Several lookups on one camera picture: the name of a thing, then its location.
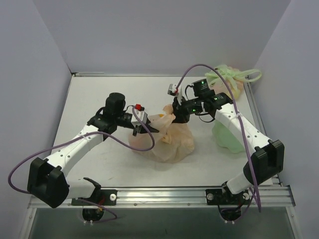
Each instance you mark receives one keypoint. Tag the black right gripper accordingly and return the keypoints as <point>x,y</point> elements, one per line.
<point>180,109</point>

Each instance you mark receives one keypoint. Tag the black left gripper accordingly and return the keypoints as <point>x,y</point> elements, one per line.
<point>137,128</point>

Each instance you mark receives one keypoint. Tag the translucent orange banana-print bag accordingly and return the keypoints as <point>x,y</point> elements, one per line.
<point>173,142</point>

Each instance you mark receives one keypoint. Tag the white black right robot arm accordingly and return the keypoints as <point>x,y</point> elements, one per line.
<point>265,157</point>

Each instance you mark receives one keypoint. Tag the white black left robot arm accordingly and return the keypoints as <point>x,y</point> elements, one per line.
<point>48,177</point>

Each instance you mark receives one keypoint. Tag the tied green bag of fruit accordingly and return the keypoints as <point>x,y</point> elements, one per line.
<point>234,78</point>

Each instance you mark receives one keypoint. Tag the pale green scalloped plate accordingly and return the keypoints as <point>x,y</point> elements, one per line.
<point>225,139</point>

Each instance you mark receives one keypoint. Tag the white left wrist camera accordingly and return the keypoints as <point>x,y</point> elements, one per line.
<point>138,115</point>

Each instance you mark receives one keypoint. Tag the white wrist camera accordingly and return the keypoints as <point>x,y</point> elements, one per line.
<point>138,115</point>
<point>175,91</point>

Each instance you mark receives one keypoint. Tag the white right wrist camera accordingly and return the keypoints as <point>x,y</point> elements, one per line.
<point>175,91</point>

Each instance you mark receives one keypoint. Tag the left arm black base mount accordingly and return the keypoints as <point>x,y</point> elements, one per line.
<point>104,197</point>

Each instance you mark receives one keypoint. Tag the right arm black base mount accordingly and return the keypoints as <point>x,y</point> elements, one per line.
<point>218,196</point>

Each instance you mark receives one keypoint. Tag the aluminium table edge rail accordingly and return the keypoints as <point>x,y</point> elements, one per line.
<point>181,197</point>

